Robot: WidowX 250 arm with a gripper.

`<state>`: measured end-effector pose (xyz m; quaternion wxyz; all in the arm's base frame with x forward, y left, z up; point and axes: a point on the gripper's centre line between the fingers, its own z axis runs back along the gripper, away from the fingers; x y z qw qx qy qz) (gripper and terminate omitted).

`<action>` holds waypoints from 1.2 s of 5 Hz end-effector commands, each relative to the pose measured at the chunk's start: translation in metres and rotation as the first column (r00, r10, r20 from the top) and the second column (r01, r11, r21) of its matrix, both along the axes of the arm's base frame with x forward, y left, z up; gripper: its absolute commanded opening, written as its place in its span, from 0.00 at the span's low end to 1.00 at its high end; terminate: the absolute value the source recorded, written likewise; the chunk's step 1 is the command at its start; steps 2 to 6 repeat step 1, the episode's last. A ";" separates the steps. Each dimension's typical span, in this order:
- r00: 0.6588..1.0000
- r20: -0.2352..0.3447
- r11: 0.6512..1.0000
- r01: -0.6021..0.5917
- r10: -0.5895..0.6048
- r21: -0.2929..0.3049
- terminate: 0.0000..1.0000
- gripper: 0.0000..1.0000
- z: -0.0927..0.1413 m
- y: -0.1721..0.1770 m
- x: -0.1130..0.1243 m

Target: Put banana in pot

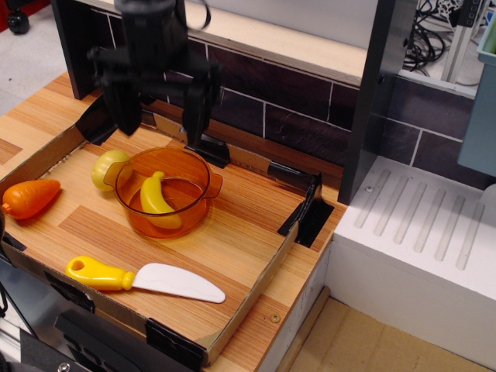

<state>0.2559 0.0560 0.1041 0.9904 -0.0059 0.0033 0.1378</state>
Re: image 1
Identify black wheel of red cart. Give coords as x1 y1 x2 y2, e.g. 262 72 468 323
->
7 10 29 35

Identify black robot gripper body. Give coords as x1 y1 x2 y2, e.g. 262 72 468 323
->
88 1 222 105

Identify pale yellow toy vegetable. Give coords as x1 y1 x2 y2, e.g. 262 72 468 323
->
91 150 133 192

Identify tangled black cables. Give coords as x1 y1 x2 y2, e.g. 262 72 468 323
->
402 0 460 73

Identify orange transparent plastic pot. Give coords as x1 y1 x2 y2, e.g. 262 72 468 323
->
112 147 223 239

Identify white toy sink drainboard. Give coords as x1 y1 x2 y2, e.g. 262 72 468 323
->
326 157 495 368

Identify yellow plastic toy banana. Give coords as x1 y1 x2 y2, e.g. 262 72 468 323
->
140 171 182 230

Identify brass screw in table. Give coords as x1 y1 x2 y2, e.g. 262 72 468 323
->
270 314 281 323

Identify dark grey vertical post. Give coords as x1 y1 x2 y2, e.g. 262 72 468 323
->
338 0 417 205

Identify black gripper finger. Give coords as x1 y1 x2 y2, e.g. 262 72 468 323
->
183 77 217 148
102 81 142 136

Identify teal plastic bin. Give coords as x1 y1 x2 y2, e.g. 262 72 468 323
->
458 15 495 177

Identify yellow handled white toy knife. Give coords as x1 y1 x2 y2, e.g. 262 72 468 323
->
65 256 226 304

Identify orange plastic toy carrot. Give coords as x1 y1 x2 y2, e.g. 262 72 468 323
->
1 179 60 219

